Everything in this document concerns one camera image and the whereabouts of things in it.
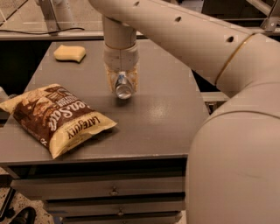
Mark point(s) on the grey drawer cabinet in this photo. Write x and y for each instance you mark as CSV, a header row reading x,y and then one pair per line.
x,y
93,158

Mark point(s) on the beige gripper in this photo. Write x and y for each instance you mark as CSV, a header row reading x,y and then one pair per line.
x,y
121,58

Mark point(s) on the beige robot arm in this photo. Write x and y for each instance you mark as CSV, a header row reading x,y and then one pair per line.
x,y
234,160

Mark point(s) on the metal frame rail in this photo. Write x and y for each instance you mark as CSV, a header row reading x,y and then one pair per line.
x,y
52,35

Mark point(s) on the brown chip bag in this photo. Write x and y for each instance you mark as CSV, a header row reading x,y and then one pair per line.
x,y
56,118

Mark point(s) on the black shoe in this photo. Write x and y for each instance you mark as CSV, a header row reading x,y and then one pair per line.
x,y
25,216

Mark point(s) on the yellow sponge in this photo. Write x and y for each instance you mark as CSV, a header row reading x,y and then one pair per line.
x,y
67,52

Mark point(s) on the silver redbull can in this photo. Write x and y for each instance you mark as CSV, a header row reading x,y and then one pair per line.
x,y
123,87

